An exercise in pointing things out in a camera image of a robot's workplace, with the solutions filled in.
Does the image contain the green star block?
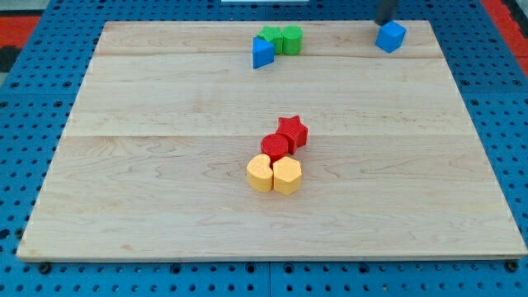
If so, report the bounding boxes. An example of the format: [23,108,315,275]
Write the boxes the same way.
[257,26,283,54]

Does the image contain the blue triangle block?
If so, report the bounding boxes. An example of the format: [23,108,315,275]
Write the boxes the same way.
[252,37,275,68]

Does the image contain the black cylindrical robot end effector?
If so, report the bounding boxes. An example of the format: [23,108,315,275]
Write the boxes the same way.
[375,0,398,26]

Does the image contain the yellow hexagon block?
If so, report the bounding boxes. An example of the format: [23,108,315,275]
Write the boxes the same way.
[273,157,303,195]

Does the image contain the red cylinder block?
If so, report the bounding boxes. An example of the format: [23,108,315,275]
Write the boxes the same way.
[261,134,290,164]

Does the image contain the yellow heart block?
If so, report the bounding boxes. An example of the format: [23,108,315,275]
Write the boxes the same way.
[246,154,273,193]

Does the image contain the green cylinder block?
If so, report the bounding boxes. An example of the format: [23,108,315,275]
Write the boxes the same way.
[282,26,304,55]

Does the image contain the light wooden board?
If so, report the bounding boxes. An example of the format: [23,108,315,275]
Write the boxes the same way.
[17,21,527,262]

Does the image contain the red star block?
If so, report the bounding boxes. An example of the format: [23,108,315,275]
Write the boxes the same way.
[276,115,309,155]

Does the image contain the blue cube block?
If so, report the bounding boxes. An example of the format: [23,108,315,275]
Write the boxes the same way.
[375,21,407,54]

